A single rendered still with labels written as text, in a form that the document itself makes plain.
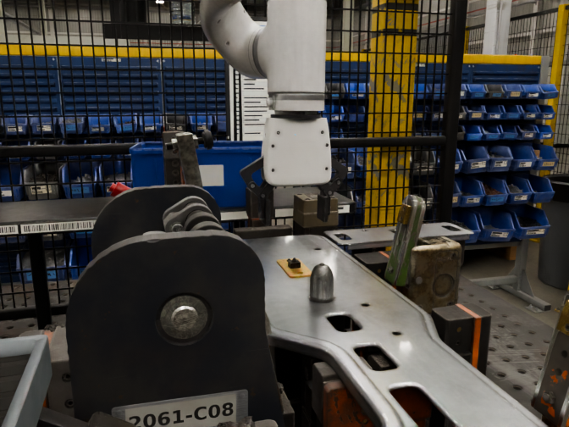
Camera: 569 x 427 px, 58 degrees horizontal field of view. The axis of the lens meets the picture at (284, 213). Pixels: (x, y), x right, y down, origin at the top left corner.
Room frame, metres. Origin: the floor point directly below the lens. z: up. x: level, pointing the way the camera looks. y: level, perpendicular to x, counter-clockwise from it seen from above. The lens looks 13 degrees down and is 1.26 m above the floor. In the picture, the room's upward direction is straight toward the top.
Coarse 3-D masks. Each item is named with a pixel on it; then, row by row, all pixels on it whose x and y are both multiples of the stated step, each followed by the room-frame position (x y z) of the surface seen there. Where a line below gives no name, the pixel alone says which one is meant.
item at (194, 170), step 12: (180, 132) 0.74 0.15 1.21; (204, 132) 0.73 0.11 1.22; (168, 144) 0.71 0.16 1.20; (180, 144) 0.70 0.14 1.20; (192, 144) 0.71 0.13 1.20; (204, 144) 0.73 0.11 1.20; (180, 156) 0.70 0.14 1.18; (192, 156) 0.71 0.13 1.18; (192, 168) 0.71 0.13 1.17; (192, 180) 0.71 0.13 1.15
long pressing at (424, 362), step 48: (288, 240) 0.93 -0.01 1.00; (288, 288) 0.68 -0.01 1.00; (336, 288) 0.68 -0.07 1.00; (384, 288) 0.68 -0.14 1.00; (288, 336) 0.53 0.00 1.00; (336, 336) 0.53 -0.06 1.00; (384, 336) 0.53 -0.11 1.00; (432, 336) 0.54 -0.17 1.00; (384, 384) 0.43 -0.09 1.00; (432, 384) 0.43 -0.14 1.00; (480, 384) 0.43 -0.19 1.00
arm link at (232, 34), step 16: (208, 0) 0.68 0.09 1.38; (224, 0) 0.66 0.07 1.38; (240, 0) 0.68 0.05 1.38; (208, 16) 0.71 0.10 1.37; (224, 16) 0.73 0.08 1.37; (240, 16) 0.78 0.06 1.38; (208, 32) 0.74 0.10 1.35; (224, 32) 0.76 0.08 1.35; (240, 32) 0.78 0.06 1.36; (256, 32) 0.78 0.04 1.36; (224, 48) 0.77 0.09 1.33; (240, 48) 0.78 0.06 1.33; (240, 64) 0.79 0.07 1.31
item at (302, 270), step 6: (282, 264) 0.78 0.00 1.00; (288, 264) 0.77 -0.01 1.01; (294, 264) 0.76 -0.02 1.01; (300, 264) 0.76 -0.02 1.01; (288, 270) 0.75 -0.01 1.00; (294, 270) 0.75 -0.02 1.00; (300, 270) 0.75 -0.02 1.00; (306, 270) 0.75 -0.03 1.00; (294, 276) 0.72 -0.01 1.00; (300, 276) 0.72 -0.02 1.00; (306, 276) 0.73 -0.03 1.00
